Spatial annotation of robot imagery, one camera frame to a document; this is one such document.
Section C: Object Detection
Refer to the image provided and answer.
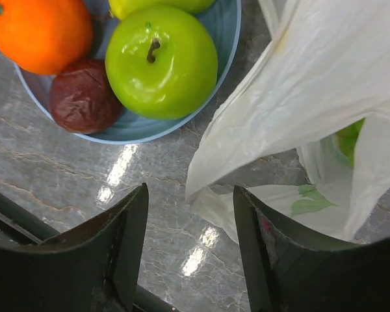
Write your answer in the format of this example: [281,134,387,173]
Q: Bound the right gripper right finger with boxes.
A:
[233,186,390,311]

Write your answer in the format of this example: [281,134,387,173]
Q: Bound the white plastic bag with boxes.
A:
[186,1,390,241]

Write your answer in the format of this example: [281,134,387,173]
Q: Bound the orange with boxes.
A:
[0,0,93,75]

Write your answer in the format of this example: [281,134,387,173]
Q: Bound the green pear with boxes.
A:
[108,0,215,20]

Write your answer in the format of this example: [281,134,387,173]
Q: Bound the green apple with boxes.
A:
[105,5,218,120]

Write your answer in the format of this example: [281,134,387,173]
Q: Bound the passion fruit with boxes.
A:
[49,58,124,135]

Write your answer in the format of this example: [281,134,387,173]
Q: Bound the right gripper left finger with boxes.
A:
[0,182,150,312]

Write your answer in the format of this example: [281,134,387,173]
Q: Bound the green grapes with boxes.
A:
[335,118,365,166]

